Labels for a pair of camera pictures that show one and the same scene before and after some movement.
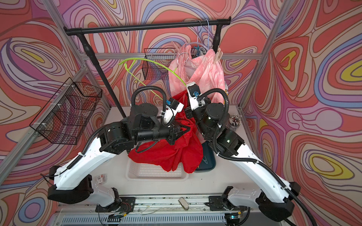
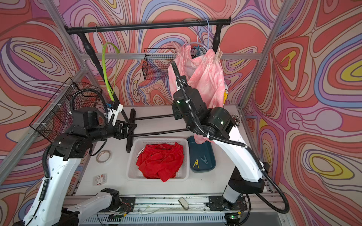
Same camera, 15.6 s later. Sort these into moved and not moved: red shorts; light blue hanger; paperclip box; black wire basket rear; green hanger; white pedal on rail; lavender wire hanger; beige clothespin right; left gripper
Moved: red shorts; left gripper; green hanger
Not moved: paperclip box; light blue hanger; white pedal on rail; black wire basket rear; beige clothespin right; lavender wire hanger
